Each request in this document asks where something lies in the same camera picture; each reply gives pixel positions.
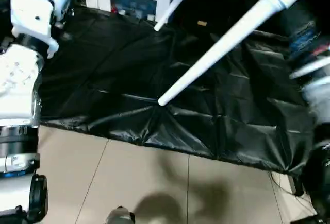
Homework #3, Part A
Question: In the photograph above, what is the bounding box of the black mat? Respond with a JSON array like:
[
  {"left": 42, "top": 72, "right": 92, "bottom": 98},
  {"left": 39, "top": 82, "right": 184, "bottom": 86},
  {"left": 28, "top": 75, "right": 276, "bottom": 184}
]
[{"left": 33, "top": 5, "right": 319, "bottom": 177}]

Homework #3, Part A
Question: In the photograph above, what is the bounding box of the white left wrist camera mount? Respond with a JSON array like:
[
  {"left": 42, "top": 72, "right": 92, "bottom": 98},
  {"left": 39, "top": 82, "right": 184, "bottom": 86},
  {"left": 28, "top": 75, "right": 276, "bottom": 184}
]
[{"left": 9, "top": 0, "right": 59, "bottom": 59}]

